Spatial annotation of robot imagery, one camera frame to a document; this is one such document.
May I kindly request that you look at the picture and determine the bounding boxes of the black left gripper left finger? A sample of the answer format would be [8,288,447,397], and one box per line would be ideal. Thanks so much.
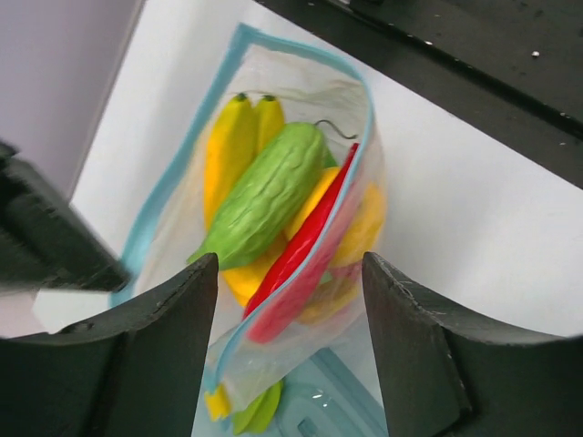
[1,254,218,436]

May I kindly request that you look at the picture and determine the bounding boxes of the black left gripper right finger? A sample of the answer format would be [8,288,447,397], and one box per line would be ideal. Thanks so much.
[363,252,582,436]

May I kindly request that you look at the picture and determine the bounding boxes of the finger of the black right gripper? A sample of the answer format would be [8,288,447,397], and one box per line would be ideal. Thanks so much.
[1,142,130,292]

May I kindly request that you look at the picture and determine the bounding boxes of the green star fruit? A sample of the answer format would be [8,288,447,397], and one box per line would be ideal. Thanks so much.
[231,380,284,436]

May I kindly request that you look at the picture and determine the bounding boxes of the yellow orange fruit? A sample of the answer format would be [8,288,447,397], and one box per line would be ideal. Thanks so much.
[222,167,386,325]

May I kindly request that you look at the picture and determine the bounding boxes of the red chili pepper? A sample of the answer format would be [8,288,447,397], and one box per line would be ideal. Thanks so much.
[244,144,361,344]

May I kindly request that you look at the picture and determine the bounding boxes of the yellow banana bunch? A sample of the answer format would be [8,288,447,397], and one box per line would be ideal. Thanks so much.
[204,93,285,228]

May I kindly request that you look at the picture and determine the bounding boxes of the green bitter gourd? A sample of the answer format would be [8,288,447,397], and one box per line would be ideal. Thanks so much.
[187,122,329,270]

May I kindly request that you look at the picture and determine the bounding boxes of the clear zip top bag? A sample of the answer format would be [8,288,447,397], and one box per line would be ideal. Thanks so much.
[110,25,386,436]

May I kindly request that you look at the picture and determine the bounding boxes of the blue plastic food tub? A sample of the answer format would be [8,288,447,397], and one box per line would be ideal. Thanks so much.
[270,348,388,436]

